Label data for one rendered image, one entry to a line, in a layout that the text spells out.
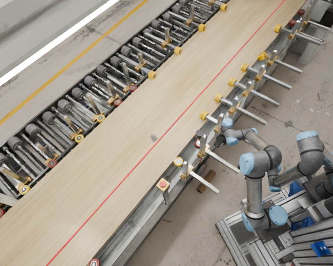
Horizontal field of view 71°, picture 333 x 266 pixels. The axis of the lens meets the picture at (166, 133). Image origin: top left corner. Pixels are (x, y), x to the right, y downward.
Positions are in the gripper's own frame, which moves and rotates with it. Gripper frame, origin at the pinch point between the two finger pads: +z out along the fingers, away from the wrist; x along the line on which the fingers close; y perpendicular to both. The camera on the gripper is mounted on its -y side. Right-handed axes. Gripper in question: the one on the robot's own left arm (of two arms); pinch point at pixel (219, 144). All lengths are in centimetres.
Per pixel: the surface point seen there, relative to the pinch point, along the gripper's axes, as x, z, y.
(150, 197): 27, 37, -66
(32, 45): 37, -136, -73
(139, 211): 26, 37, -82
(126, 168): 52, 9, -63
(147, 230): 8, 29, -89
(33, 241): 67, 9, -150
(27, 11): 39, -143, -68
